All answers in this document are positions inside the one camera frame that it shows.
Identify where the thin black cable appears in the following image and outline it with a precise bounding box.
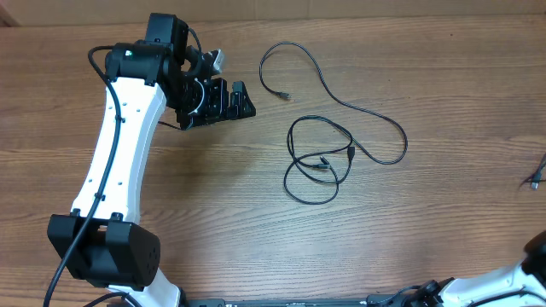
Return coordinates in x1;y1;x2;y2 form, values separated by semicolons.
258;41;409;166

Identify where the black barrel plug cable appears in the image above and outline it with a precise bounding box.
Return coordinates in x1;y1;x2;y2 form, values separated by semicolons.
282;114;357;206

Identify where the black USB cable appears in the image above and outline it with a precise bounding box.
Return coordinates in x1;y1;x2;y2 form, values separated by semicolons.
519;153;546;191

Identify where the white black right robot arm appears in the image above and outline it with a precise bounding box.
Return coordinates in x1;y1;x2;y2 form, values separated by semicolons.
404;232;545;307

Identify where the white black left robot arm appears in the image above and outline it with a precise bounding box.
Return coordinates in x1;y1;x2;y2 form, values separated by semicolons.
47;13;256;306

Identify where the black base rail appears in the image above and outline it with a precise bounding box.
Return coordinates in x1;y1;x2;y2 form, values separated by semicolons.
187;294;422;307

